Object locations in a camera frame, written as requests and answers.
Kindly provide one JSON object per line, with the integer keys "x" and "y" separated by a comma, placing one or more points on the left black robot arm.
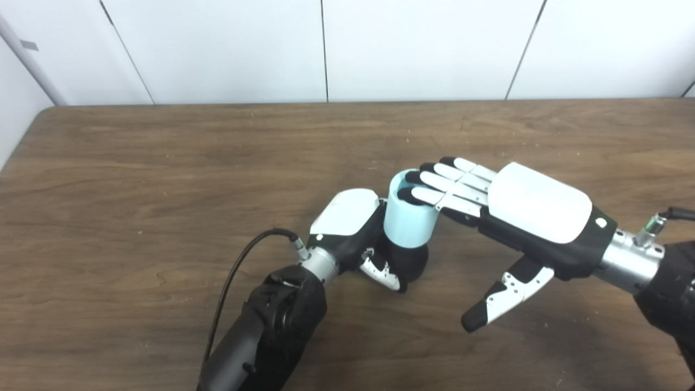
{"x": 271, "y": 326}

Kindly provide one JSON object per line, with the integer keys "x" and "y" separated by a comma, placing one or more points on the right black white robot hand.
{"x": 537, "y": 206}

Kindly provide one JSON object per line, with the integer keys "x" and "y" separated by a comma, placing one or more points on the black flared nozzle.
{"x": 410, "y": 263}

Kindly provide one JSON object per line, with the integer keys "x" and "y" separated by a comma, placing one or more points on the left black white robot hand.
{"x": 345, "y": 214}

